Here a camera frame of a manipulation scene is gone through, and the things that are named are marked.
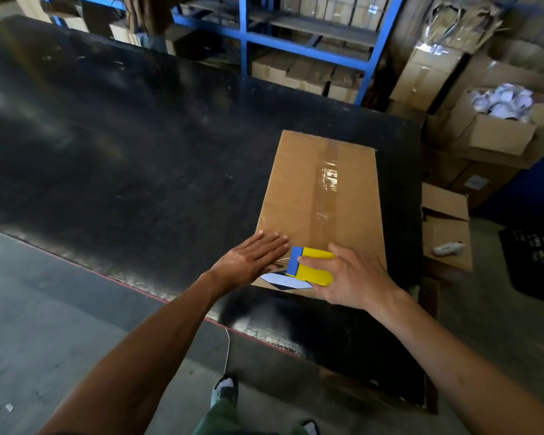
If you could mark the white label sticker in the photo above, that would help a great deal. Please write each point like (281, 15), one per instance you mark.
(283, 280)

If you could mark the person's left forearm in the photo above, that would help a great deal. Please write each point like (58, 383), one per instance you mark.
(136, 362)

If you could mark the taped brown cardboard box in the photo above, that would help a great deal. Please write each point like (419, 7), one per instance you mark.
(322, 185)

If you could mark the black plastic crate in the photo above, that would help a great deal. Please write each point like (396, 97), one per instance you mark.
(532, 267)

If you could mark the person's left little finger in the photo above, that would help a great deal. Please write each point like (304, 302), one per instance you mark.
(253, 237)

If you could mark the blue metal shelf rack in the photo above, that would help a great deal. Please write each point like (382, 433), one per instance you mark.
(308, 42)

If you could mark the shiny taped cardboard box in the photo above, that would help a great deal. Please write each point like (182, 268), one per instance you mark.
(424, 76)

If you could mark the blue container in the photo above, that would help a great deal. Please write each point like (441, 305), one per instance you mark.
(530, 190)

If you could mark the white handheld tool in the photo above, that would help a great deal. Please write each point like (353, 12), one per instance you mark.
(449, 249)

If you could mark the small cardboard box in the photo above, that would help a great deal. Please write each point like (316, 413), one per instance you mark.
(344, 86)

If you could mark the yellow and blue scraper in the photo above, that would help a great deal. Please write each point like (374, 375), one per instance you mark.
(312, 272)

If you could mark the pile of white rolls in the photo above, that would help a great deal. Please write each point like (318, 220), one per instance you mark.
(503, 103)

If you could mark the person's right shoe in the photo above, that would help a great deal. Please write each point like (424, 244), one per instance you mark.
(310, 426)

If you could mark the person's shoe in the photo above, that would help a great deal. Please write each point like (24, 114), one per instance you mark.
(310, 426)
(224, 390)

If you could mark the person's right hand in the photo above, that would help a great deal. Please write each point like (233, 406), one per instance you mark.
(360, 280)

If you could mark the person's right forearm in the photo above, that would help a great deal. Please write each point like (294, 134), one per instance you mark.
(458, 371)

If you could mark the open flap cardboard box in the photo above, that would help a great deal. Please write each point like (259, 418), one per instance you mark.
(446, 221)

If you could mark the wooden shelf board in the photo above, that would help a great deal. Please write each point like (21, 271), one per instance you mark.
(317, 26)

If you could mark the row of cardboard boxes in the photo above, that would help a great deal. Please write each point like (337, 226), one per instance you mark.
(335, 6)

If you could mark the large open cardboard box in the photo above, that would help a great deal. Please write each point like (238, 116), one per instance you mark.
(521, 63)

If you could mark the wide flat cardboard box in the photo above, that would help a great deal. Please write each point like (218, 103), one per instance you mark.
(290, 70)

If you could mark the person's right thumb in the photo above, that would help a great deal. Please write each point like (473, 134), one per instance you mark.
(315, 263)

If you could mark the person's left middle finger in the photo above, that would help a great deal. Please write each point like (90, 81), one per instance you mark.
(274, 245)

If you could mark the pale cardboard box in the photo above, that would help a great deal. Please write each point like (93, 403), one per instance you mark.
(124, 33)

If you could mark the open box of rolls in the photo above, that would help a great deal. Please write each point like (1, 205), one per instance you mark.
(494, 133)

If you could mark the person's left thumb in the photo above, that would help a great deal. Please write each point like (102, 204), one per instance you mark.
(268, 268)

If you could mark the crumpled plastic and cardboard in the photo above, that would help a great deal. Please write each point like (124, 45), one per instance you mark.
(462, 24)

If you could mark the person's left hand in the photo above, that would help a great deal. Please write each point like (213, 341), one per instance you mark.
(242, 265)

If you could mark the person's green trousers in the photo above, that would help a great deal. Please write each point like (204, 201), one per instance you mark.
(226, 421)

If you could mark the person's left shoe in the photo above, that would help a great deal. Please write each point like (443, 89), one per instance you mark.
(224, 390)

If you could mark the cardboard box with label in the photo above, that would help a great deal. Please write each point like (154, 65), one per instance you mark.
(480, 183)

